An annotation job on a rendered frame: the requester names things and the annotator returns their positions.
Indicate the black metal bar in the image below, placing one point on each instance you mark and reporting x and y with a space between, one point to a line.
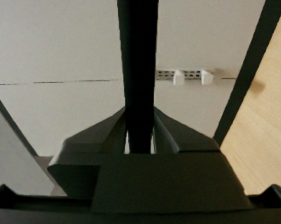
138 25

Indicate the light grey wall panel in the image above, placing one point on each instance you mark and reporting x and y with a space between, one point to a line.
61 70

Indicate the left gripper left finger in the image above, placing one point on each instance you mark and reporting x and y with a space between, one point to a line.
106 136

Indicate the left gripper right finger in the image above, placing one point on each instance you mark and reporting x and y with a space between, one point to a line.
172 136

